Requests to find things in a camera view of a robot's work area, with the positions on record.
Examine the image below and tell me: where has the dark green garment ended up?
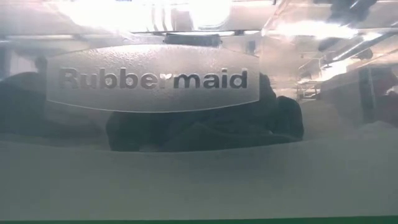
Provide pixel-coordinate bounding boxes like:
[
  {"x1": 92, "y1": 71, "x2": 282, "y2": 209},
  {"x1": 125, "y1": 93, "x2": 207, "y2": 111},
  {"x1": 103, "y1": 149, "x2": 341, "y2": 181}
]
[{"x1": 105, "y1": 73, "x2": 305, "y2": 153}]

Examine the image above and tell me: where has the large clear plastic storage bin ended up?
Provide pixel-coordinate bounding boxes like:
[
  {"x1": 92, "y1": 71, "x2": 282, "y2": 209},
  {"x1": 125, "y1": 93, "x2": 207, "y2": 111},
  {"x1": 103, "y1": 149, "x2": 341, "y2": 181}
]
[{"x1": 0, "y1": 0, "x2": 398, "y2": 222}]

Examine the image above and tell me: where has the green table mat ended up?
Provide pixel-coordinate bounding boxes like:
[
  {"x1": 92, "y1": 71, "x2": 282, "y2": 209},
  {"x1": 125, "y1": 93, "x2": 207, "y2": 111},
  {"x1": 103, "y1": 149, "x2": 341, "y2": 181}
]
[{"x1": 0, "y1": 217, "x2": 398, "y2": 224}]

